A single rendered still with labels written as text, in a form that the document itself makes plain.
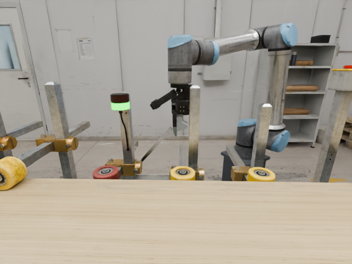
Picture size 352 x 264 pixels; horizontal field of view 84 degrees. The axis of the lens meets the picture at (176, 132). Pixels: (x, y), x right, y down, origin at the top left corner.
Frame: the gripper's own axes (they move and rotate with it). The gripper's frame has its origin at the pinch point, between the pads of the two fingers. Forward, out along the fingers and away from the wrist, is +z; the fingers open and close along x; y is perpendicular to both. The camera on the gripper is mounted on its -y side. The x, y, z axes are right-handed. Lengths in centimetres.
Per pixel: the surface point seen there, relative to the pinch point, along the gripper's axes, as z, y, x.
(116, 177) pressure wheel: 7.4, -17.7, -22.9
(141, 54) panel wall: -47, -61, 249
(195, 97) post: -16.1, 7.7, -9.8
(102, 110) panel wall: 42, -132, 245
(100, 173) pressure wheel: 6.1, -22.6, -22.8
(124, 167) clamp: 10.8, -18.7, -10.6
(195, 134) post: -2.9, 8.1, -9.8
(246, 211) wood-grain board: 6.4, 18.6, -38.8
